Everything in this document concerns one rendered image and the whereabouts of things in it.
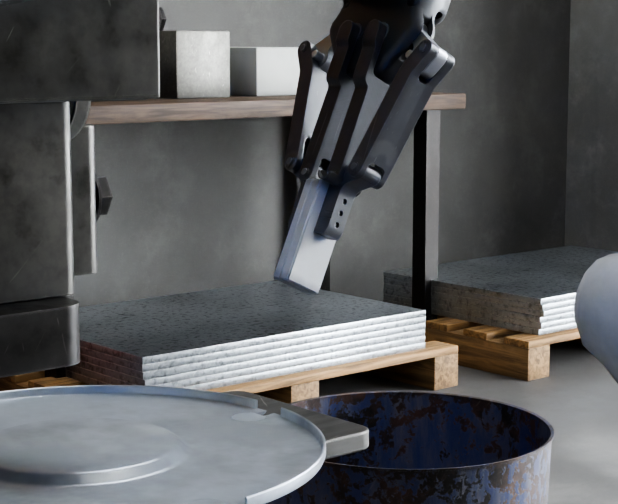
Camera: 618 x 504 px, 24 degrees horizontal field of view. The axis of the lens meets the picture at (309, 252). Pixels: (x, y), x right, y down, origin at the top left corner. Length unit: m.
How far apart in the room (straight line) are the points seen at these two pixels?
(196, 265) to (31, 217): 4.30
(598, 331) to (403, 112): 0.42
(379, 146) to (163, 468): 0.25
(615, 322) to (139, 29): 0.65
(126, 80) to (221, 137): 4.32
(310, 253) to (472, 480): 1.00
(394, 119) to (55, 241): 0.27
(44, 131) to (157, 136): 4.16
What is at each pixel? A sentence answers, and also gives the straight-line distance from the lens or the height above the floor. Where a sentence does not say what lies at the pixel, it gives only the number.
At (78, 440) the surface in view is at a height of 0.79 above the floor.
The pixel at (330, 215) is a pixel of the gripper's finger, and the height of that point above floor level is 0.91.
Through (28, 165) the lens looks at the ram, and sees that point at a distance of 0.73.
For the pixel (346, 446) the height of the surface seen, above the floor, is 0.77.
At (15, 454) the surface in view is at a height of 0.79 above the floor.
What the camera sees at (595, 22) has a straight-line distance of 6.25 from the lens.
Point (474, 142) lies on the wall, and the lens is 5.91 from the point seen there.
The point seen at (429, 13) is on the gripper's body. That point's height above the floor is 1.04.
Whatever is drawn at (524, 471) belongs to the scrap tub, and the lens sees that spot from 1.96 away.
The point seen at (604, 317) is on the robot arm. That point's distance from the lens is 1.28.
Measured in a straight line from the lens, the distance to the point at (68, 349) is 0.73.
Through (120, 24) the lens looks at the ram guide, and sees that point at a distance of 0.73.
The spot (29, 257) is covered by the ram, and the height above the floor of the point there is 0.91.
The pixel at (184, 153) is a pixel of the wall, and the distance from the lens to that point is 4.96.
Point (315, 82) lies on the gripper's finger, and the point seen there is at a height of 0.99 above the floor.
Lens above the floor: 1.02
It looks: 8 degrees down
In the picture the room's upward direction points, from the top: straight up
